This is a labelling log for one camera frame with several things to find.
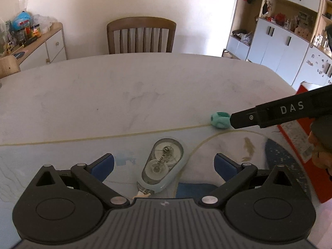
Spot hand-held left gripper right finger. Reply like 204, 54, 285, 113
198, 154, 297, 209

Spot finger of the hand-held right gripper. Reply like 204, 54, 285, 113
230, 107, 260, 129

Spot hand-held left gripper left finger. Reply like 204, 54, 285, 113
24, 154, 131, 209

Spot small teal plastic object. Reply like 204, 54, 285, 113
210, 111, 232, 129

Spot grey correction tape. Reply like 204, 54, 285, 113
135, 137, 191, 195

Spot red cardboard box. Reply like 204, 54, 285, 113
277, 82, 332, 204

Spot person's right hand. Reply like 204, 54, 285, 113
309, 131, 332, 175

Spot printed table mat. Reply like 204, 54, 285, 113
0, 124, 322, 208

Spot white refrigerator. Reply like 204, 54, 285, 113
293, 45, 332, 89

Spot white hall cabinet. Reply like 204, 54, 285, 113
226, 0, 332, 86

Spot bags in cabinet niche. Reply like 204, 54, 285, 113
232, 28, 253, 44

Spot white wooden sideboard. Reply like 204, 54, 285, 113
13, 22, 68, 71

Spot light wooden stand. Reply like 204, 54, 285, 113
0, 56, 21, 79

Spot wooden slat-back chair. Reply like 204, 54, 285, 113
107, 17, 177, 55

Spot white plastic bag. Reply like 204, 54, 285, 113
32, 14, 57, 34

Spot blue globe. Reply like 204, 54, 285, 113
12, 12, 33, 31

